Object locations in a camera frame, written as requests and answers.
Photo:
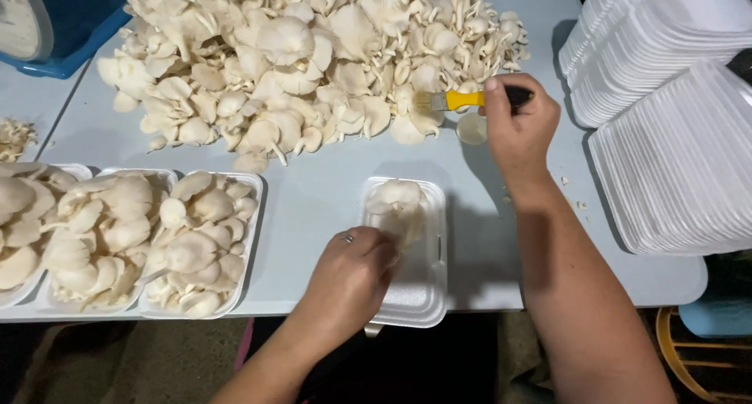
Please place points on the person's right hand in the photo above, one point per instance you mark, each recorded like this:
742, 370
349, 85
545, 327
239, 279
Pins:
520, 137

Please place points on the person's left hand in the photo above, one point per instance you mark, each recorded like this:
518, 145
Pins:
344, 286

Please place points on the person's left fingers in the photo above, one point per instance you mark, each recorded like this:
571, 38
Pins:
370, 245

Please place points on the oyster mushroom cluster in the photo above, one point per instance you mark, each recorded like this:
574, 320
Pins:
396, 201

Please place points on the white foam tray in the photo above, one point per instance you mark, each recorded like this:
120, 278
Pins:
418, 275

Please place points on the single round mushroom cap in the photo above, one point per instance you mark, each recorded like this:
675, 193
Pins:
472, 128

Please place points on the foam tray filled with mushrooms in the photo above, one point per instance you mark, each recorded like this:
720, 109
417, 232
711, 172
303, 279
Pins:
20, 228
200, 245
100, 239

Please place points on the heap of white oyster mushrooms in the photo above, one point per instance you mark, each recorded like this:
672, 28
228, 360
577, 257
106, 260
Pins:
294, 57

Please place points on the scattered mushroom crumbs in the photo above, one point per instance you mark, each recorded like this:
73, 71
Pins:
573, 194

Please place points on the stack of empty foam trays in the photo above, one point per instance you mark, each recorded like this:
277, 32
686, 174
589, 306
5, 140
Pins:
675, 169
640, 40

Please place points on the yellow metal stool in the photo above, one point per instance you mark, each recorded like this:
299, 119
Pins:
699, 357

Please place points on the light blue plastic seat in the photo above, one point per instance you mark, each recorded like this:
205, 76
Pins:
717, 316

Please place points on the small pile of mushroom scraps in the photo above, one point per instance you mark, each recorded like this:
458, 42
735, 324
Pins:
15, 138

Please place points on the blue weighing scale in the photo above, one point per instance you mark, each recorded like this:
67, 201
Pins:
53, 22

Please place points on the black object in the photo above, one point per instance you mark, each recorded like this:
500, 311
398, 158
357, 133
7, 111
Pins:
741, 66

